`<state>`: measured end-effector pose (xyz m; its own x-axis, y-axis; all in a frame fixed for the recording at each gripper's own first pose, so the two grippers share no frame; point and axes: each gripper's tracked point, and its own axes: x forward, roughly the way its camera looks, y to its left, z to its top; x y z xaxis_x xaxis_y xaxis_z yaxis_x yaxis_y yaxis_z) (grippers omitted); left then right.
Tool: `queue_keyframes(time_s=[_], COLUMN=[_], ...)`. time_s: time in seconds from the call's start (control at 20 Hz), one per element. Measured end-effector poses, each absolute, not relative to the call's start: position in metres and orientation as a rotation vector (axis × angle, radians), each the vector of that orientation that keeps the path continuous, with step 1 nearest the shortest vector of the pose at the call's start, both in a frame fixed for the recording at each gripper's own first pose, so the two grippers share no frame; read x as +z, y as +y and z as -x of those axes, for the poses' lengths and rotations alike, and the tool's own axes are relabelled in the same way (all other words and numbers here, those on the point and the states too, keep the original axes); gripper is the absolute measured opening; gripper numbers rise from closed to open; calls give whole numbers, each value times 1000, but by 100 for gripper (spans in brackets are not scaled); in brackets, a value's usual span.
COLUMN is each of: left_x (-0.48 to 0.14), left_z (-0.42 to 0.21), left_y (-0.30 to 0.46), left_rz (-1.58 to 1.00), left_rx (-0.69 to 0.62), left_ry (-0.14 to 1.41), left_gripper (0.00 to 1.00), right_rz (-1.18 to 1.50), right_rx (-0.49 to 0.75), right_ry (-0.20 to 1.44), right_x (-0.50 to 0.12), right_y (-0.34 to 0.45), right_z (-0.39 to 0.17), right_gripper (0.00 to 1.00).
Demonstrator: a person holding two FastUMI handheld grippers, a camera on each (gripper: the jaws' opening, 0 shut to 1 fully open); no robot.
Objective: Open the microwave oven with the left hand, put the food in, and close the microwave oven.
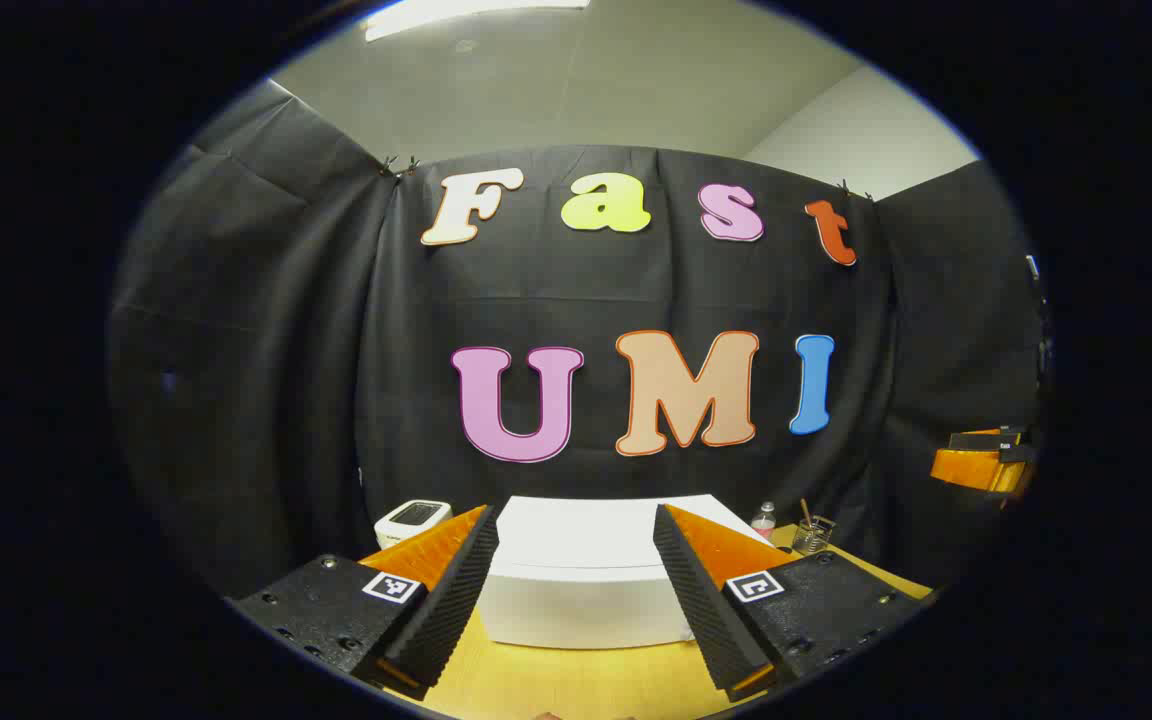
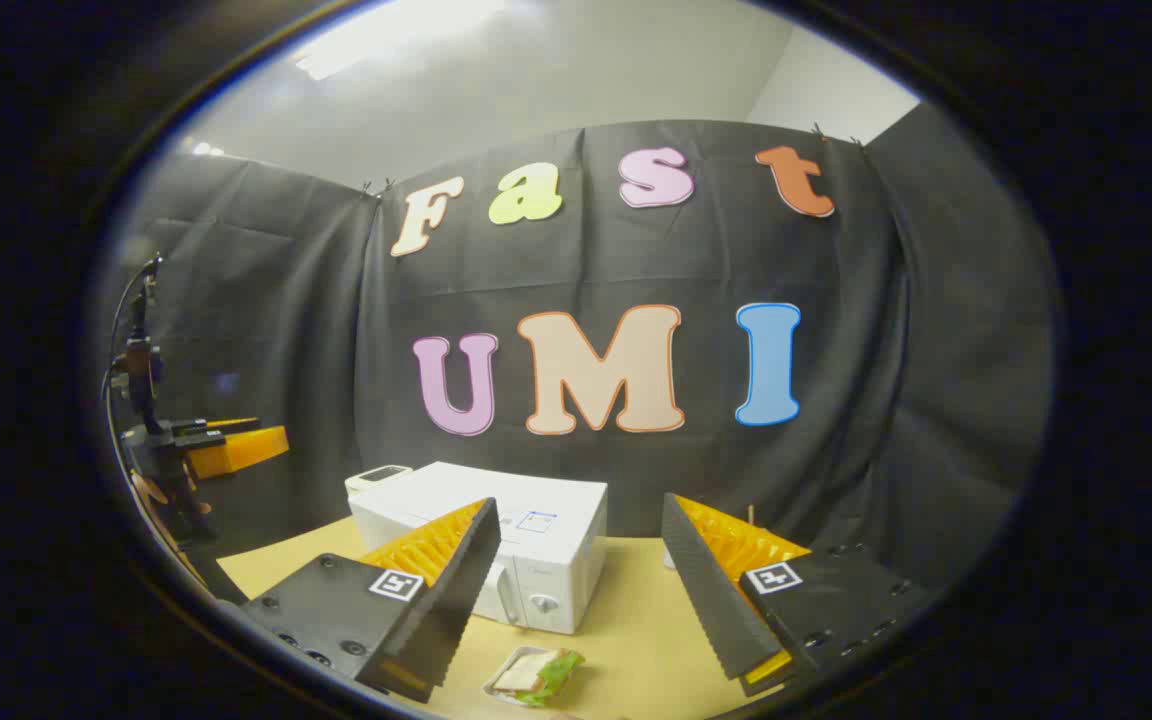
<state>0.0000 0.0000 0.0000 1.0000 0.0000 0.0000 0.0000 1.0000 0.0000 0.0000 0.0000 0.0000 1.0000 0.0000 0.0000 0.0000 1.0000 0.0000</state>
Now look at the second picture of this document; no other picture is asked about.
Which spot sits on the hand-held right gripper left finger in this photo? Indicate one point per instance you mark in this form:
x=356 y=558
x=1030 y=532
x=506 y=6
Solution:
x=456 y=600

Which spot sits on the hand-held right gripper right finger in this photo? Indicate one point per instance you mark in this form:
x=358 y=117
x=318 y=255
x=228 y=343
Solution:
x=706 y=590

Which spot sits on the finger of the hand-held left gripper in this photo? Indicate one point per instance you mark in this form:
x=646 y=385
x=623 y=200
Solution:
x=231 y=425
x=236 y=452

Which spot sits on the white microwave oven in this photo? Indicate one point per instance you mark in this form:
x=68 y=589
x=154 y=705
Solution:
x=546 y=560

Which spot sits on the bread and lettuce sandwich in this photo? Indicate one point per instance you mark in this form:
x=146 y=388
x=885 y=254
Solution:
x=541 y=675

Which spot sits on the white plastic tray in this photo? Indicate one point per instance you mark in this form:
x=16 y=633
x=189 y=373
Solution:
x=496 y=685

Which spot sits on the white toaster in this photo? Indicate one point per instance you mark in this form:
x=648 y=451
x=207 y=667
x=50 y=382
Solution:
x=376 y=478

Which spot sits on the black backdrop cloth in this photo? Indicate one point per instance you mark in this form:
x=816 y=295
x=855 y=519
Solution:
x=636 y=260

